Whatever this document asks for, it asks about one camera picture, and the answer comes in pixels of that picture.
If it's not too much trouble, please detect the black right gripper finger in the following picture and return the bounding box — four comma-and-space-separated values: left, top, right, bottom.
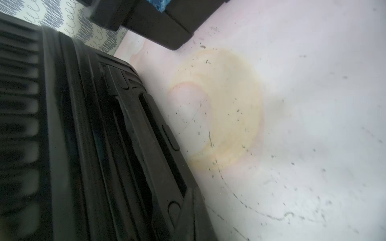
171, 188, 217, 241

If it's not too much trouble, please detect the black ribbed hard-shell suitcase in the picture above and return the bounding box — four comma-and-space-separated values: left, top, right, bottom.
1, 14, 199, 241

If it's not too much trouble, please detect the black toolbox with yellow label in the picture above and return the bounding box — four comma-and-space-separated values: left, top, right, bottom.
80, 0, 225, 50

